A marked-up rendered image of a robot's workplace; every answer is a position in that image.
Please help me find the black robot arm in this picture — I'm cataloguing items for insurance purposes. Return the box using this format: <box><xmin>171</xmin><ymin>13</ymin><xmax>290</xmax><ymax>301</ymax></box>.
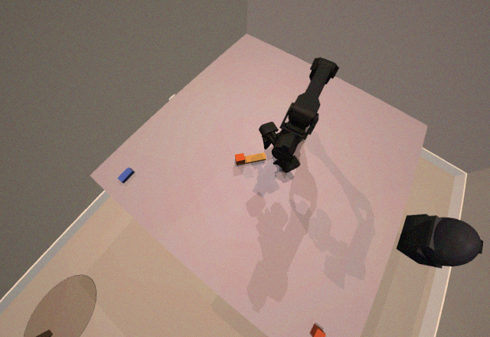
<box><xmin>272</xmin><ymin>57</ymin><xmax>339</xmax><ymax>162</ymax></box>

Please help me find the dark blue rectangular bar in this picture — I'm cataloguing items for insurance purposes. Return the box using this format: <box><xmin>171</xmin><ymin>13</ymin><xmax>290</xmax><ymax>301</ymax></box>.
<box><xmin>118</xmin><ymin>167</ymin><xmax>134</xmax><ymax>183</ymax></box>

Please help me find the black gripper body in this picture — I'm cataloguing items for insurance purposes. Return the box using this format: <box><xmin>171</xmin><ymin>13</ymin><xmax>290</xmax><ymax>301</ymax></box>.
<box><xmin>259</xmin><ymin>122</ymin><xmax>301</xmax><ymax>173</ymax></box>

